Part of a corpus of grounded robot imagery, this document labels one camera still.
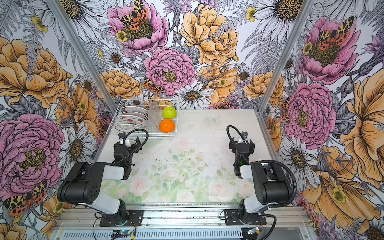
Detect watermelon pattern plate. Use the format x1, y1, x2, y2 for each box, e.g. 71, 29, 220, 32
115, 115, 146, 127

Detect white wire dish rack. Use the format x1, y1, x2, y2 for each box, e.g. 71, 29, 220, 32
107, 99, 180, 139

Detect white plate green rim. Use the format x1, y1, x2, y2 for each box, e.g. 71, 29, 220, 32
115, 124, 142, 133

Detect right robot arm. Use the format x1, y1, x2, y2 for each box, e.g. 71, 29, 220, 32
225, 138, 298, 225

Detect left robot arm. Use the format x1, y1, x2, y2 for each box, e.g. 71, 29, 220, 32
57, 137, 142, 226

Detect front red green rimmed plate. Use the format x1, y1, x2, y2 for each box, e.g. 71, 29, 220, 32
121, 111, 148, 119

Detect red green rimmed plate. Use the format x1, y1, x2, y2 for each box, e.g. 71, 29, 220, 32
121, 111, 148, 119
122, 106, 149, 115

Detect clear glass near orange bowl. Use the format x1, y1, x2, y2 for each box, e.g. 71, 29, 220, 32
147, 113, 161, 134

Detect rear red green rimmed plate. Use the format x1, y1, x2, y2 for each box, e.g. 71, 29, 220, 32
122, 106, 149, 115

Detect orange plastic bowl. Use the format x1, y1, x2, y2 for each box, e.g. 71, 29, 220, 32
159, 119, 176, 133

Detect clear glass near green bowl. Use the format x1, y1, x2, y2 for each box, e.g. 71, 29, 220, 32
149, 101, 161, 116

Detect green plastic bowl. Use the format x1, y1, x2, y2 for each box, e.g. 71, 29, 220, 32
162, 106, 177, 119

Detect small green circuit board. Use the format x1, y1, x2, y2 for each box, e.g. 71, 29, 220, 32
111, 230, 131, 240

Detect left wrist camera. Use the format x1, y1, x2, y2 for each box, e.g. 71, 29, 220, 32
118, 133, 126, 141

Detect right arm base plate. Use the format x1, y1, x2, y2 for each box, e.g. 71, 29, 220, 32
224, 209, 267, 226

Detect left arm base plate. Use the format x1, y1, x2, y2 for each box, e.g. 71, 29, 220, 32
100, 210, 144, 227

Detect aluminium front rail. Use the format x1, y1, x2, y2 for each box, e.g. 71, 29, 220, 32
54, 203, 310, 231

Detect white slotted cable duct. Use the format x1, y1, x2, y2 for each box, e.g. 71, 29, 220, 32
55, 228, 243, 240

